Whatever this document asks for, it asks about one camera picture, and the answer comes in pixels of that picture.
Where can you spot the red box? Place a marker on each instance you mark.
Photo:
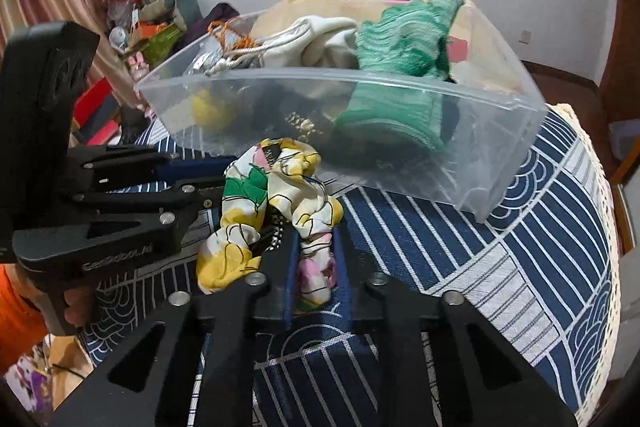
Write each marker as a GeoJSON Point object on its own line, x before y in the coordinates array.
{"type": "Point", "coordinates": [96, 115]}

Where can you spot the white wall socket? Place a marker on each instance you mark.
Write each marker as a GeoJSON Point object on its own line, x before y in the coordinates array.
{"type": "Point", "coordinates": [525, 37]}

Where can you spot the blue white patterned cloth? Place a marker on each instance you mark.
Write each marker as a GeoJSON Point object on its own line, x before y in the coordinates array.
{"type": "Point", "coordinates": [542, 268]}

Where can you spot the floral fabric scrunchie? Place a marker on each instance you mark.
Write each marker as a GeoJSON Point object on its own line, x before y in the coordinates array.
{"type": "Point", "coordinates": [274, 175]}

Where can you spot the pink bunny toy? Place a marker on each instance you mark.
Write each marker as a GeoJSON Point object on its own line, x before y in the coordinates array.
{"type": "Point", "coordinates": [138, 67]}

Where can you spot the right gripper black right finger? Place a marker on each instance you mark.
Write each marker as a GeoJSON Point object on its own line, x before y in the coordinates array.
{"type": "Point", "coordinates": [443, 363]}

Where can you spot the orange left sleeve forearm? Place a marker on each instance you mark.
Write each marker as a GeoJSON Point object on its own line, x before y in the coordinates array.
{"type": "Point", "coordinates": [21, 325]}

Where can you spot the clear plastic storage bin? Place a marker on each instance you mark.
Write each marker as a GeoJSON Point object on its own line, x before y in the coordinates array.
{"type": "Point", "coordinates": [458, 139]}

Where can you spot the silver mesh bag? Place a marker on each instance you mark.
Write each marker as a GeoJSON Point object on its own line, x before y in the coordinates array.
{"type": "Point", "coordinates": [207, 63]}

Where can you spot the dark purple garment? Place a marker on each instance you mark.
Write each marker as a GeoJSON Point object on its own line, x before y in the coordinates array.
{"type": "Point", "coordinates": [221, 12]}

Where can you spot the beige colourful fleece blanket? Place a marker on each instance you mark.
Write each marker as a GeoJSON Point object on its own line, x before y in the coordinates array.
{"type": "Point", "coordinates": [286, 12]}

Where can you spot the green knitted cloth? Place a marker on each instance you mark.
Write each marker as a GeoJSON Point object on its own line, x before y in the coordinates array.
{"type": "Point", "coordinates": [409, 39]}

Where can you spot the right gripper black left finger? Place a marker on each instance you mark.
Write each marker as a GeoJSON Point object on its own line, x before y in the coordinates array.
{"type": "Point", "coordinates": [191, 361]}

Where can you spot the green cardboard box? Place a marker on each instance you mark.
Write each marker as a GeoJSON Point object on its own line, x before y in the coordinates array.
{"type": "Point", "coordinates": [158, 47]}

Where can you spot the grey plush dinosaur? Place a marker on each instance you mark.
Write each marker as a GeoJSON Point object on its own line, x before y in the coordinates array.
{"type": "Point", "coordinates": [182, 13]}

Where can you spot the left hand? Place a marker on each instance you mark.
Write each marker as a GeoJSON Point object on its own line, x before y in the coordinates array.
{"type": "Point", "coordinates": [75, 306]}

